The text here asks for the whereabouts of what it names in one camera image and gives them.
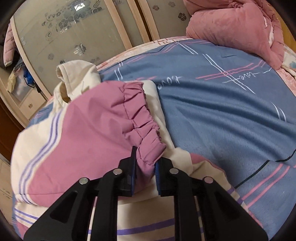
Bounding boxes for frosted flower-print sliding door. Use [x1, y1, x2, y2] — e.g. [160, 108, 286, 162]
[136, 0, 192, 41]
[10, 0, 132, 98]

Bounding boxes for grey folded clothes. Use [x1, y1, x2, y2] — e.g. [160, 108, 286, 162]
[13, 57, 26, 72]

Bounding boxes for yellow crumpled cloth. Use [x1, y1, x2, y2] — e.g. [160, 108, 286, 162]
[6, 70, 18, 92]

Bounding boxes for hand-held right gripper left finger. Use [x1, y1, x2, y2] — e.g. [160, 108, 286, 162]
[23, 146, 138, 241]

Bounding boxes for pink and white hooded jacket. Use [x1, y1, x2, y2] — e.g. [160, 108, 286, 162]
[10, 60, 264, 241]

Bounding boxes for pink puffer jacket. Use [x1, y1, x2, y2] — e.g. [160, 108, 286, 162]
[3, 22, 16, 67]

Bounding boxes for blue cloth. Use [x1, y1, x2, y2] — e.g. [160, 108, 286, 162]
[23, 68, 37, 87]

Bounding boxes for floral pillow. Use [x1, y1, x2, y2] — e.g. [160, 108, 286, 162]
[281, 44, 296, 81]

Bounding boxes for pink rolled quilt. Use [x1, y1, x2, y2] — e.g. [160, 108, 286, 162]
[183, 0, 285, 70]

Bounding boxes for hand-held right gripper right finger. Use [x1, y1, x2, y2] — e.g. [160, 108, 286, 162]
[155, 158, 270, 241]

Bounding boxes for beige cabinet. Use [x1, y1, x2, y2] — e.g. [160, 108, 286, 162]
[0, 153, 14, 223]

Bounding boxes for translucent storage box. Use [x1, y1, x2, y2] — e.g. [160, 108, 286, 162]
[10, 76, 35, 102]

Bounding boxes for beige wardrobe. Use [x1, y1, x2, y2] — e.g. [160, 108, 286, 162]
[0, 0, 192, 130]

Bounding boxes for blue plaid bed sheet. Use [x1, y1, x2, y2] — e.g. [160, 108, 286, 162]
[13, 38, 296, 241]

